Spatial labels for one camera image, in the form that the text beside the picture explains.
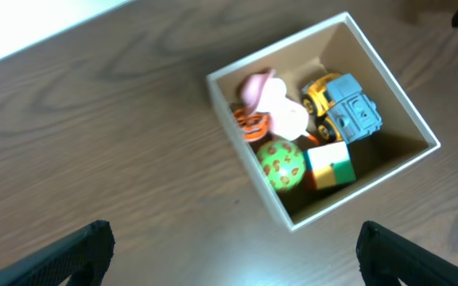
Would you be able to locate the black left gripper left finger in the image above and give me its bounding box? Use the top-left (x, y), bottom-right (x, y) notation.
top-left (0, 220), bottom-right (115, 286)

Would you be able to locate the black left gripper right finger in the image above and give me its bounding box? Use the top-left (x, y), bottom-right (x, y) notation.
top-left (355, 221), bottom-right (458, 286)

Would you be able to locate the colourful puzzle cube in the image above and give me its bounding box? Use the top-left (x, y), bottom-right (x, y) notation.
top-left (304, 141), bottom-right (356, 191)

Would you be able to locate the green ball with red numbers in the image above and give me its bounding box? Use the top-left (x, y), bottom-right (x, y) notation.
top-left (257, 140), bottom-right (306, 192)

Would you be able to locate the yellow grey toy truck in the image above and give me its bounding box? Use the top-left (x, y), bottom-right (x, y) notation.
top-left (301, 73), bottom-right (382, 144)

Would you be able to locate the orange plastic cage ball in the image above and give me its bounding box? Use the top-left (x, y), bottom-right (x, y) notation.
top-left (233, 109), bottom-right (270, 142)

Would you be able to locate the pink white duck toy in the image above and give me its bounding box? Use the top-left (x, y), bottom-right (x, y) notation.
top-left (239, 69), bottom-right (320, 145)

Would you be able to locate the white cardboard box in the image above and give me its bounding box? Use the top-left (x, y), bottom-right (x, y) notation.
top-left (206, 12), bottom-right (441, 231)

